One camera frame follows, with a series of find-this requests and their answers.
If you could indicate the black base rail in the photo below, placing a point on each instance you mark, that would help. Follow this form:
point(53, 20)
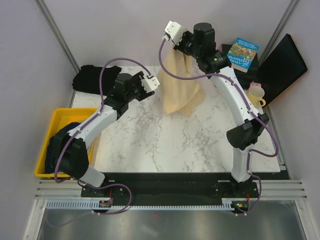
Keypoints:
point(172, 189)

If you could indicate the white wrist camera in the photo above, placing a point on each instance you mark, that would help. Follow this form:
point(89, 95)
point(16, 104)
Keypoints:
point(150, 83)
point(174, 32)

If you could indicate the small pink box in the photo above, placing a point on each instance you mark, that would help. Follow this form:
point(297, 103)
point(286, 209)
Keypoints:
point(255, 84)

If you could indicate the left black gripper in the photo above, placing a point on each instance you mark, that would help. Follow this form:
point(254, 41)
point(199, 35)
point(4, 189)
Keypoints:
point(136, 79)

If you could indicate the cream yellow t-shirt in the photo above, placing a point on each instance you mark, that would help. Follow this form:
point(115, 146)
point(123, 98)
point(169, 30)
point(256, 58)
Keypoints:
point(178, 95)

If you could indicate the navy blue t-shirt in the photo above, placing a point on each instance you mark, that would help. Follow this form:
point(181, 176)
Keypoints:
point(51, 155)

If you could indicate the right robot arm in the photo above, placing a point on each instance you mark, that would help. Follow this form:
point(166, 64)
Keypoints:
point(249, 122)

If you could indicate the black box with knobs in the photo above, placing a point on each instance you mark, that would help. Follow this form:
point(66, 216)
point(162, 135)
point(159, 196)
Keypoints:
point(244, 78)

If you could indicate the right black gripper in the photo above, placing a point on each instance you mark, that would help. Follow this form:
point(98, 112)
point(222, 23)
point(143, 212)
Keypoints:
point(185, 35)

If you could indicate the white slotted cable duct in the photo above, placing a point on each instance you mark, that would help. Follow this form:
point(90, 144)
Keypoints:
point(79, 204)

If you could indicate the yellow ceramic mug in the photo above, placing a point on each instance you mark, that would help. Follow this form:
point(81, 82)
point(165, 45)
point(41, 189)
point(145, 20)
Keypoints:
point(255, 94)

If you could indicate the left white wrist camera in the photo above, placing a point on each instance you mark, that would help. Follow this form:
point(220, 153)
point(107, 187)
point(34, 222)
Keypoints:
point(150, 83)

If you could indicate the colourful treehouse book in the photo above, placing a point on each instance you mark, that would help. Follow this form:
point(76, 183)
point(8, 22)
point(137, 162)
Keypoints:
point(241, 54)

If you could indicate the black flat panel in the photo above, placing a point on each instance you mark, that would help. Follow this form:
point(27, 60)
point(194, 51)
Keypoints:
point(281, 69)

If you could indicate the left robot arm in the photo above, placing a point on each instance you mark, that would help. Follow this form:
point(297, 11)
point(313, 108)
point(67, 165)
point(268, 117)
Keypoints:
point(70, 149)

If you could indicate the folded black t-shirt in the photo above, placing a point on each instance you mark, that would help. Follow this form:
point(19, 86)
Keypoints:
point(87, 79)

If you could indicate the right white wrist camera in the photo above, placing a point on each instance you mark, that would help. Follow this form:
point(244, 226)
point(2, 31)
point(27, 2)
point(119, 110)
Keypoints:
point(174, 32)

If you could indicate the yellow plastic bin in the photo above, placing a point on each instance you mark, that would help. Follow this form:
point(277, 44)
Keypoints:
point(61, 117)

